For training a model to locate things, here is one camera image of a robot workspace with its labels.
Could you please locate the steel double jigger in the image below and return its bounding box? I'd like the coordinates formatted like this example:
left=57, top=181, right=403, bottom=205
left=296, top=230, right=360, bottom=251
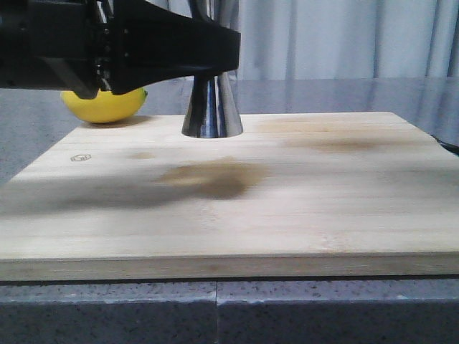
left=181, top=0, right=245, bottom=139

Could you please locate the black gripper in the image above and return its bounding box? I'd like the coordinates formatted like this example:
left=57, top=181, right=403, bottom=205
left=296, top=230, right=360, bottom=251
left=1, top=1, right=113, bottom=99

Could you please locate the grey curtain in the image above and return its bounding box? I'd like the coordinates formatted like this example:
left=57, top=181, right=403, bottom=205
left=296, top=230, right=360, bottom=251
left=229, top=1, right=458, bottom=80

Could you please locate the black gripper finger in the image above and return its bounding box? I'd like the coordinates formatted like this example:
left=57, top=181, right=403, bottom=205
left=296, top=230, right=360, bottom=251
left=109, top=1, right=240, bottom=95

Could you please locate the wooden cutting board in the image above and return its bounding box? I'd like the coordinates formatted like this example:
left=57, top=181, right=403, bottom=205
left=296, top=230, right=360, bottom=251
left=1, top=113, right=458, bottom=281

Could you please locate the yellow lemon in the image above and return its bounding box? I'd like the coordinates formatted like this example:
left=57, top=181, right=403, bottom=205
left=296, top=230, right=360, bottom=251
left=60, top=88, right=148, bottom=124

